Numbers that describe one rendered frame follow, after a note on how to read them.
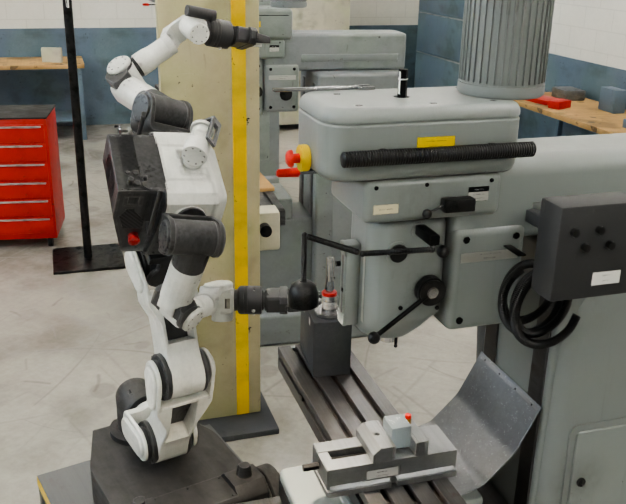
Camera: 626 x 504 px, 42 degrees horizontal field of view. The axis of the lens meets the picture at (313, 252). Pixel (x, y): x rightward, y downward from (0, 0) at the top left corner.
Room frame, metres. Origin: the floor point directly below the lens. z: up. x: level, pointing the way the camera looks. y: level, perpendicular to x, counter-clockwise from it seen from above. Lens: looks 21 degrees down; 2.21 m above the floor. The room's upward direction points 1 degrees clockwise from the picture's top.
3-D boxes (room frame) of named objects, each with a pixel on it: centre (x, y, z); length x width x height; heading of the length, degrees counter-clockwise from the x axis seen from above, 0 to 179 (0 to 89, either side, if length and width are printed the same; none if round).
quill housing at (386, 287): (1.86, -0.20, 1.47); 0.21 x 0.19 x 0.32; 18
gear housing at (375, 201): (1.87, -0.23, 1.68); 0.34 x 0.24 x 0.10; 108
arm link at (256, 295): (2.29, 0.14, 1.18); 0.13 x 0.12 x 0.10; 3
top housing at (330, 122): (1.86, -0.21, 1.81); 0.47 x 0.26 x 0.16; 108
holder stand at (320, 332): (2.35, -0.04, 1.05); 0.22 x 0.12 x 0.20; 11
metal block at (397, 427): (1.77, -0.22, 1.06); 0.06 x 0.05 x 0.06; 17
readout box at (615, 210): (1.63, -0.58, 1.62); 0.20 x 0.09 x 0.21; 108
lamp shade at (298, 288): (1.77, 0.02, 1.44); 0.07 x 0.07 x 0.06
